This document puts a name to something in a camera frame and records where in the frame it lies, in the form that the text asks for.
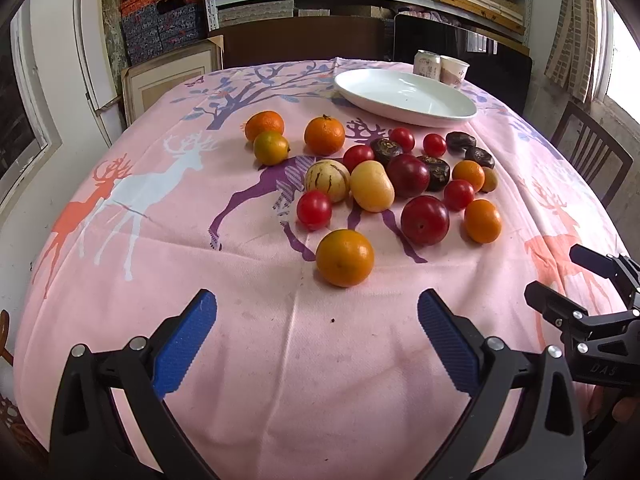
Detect dark wooden chair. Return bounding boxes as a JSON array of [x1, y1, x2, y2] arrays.
[[551, 101, 634, 208]]

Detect window with white frame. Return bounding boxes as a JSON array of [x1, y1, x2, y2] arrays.
[[1, 0, 61, 203]]

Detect white oval plate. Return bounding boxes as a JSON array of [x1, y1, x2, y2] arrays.
[[334, 68, 477, 129]]

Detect framed picture leaning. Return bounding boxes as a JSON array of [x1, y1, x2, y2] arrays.
[[122, 36, 224, 126]]

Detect red tomato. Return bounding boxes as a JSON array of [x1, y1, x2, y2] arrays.
[[343, 145, 374, 174], [388, 127, 416, 153], [296, 190, 332, 231], [442, 179, 475, 212], [423, 133, 447, 158]]

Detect pink deer print tablecloth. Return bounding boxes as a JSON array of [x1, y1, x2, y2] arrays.
[[14, 58, 625, 479]]

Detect pink paper cup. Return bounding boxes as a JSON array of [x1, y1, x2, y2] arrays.
[[439, 55, 470, 88]]

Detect yellow smooth fruit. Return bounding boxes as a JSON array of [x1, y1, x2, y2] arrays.
[[350, 160, 395, 212]]

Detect pink beverage can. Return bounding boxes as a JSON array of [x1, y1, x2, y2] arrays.
[[413, 50, 442, 80]]

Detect blue patterned storage boxes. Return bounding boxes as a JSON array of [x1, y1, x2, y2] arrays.
[[119, 0, 206, 66]]

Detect yellow-green small citrus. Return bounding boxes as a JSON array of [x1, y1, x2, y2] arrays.
[[253, 131, 290, 166]]

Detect small olive kumquat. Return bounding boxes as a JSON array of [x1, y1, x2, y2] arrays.
[[480, 167, 499, 193]]

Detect small orange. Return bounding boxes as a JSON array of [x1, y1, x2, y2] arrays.
[[463, 200, 502, 244], [451, 160, 486, 193]]

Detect dark red plum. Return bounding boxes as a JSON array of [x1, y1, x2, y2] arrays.
[[400, 195, 450, 245], [386, 154, 430, 198]]

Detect dark wooden cabinet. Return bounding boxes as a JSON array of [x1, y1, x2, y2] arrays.
[[209, 16, 385, 67]]

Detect checkered curtain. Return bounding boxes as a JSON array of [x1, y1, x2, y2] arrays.
[[544, 0, 608, 104]]

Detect black monitor screen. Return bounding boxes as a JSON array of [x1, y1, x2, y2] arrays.
[[393, 14, 533, 115]]

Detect orange tangerine with stem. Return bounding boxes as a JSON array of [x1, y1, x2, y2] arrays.
[[304, 115, 346, 156]]

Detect dark red plum front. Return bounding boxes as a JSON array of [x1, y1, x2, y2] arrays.
[[400, 195, 450, 245]]

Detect large orange front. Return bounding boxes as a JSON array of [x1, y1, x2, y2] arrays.
[[316, 229, 375, 288]]

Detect white board leaning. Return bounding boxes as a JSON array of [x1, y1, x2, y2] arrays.
[[73, 0, 127, 146]]

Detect striped pepino melon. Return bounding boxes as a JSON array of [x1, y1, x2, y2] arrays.
[[304, 159, 350, 204]]

